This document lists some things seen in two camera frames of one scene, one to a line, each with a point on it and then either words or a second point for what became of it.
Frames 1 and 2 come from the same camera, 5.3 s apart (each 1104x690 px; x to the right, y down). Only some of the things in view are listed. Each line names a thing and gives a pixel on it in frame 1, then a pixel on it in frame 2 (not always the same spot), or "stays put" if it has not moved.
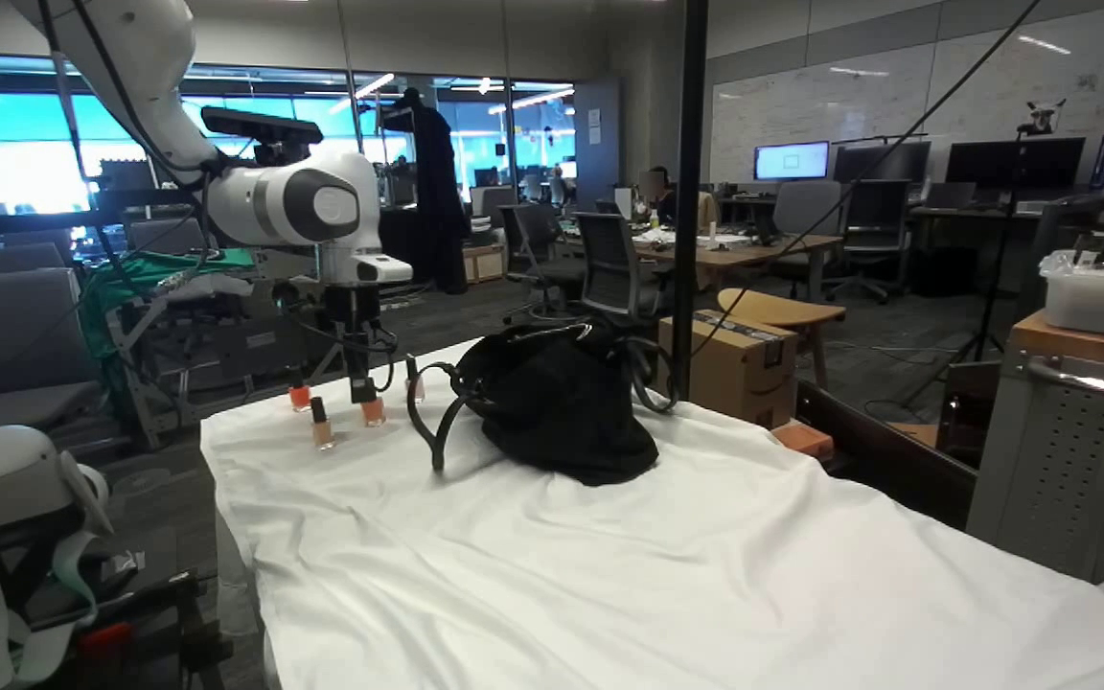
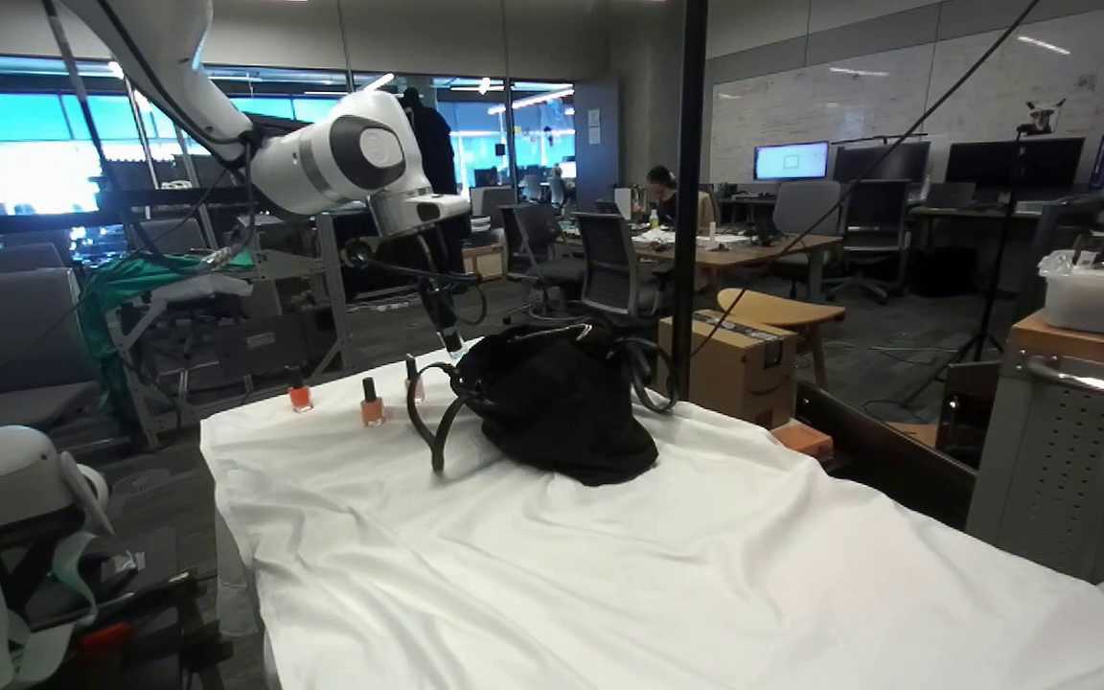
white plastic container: (1088, 289) stays put
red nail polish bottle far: (299, 395) stays put
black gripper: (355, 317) → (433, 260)
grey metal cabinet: (1070, 462) stays put
